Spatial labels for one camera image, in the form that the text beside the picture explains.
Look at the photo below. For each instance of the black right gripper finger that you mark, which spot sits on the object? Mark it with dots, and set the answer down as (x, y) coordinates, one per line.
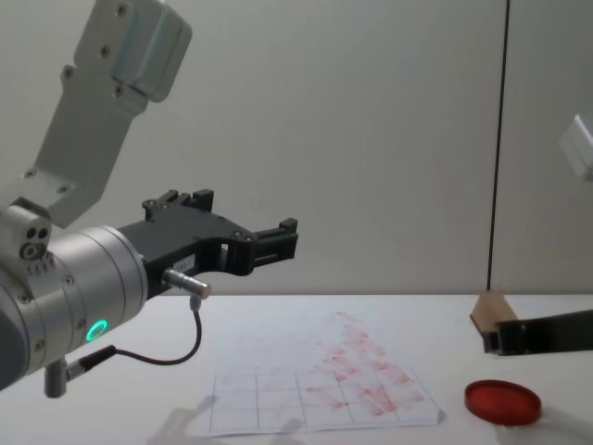
(551, 334)

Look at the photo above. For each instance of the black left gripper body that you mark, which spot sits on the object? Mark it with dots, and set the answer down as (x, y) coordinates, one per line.
(185, 236)

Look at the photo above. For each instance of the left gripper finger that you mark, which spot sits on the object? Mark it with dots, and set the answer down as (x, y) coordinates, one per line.
(178, 199)
(271, 243)

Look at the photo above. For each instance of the wooden block with dark base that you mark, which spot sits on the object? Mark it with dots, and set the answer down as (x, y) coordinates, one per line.
(493, 307)

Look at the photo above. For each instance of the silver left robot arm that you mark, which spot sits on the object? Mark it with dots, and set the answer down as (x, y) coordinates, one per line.
(92, 278)

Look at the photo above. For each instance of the round red disc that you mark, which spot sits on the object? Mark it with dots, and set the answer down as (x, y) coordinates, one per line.
(502, 401)

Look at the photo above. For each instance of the white gridded paper red marks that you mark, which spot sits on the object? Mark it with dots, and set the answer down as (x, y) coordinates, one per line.
(324, 385)

